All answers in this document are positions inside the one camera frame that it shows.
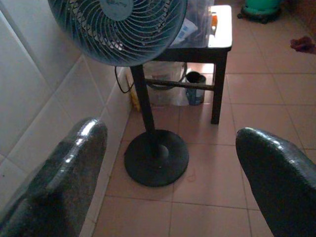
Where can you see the dark red floor cloth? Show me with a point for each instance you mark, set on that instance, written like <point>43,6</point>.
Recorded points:
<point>302,44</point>

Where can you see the green round container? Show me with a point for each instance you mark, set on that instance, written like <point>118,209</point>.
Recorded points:
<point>261,6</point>

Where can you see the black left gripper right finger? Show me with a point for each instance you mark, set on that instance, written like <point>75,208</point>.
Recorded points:
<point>281,187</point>

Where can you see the clear plastic bag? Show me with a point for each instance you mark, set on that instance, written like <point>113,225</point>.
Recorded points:
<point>195,27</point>

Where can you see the small orange item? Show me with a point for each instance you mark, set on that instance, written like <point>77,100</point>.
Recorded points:
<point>214,19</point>

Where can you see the white plastic bag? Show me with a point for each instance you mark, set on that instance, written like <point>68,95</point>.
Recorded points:
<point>163,96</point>

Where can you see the blue black can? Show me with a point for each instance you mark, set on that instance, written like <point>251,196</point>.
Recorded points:
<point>195,96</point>

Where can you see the dark wooden stool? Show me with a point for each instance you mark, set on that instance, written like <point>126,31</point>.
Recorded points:
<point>218,93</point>

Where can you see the blue standing fan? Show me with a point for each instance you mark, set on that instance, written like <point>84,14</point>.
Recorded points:
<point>118,29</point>

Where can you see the yellow broom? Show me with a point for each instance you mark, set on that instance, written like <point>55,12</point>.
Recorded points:
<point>135,98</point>

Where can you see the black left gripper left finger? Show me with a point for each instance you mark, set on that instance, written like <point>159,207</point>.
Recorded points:
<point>54,192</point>

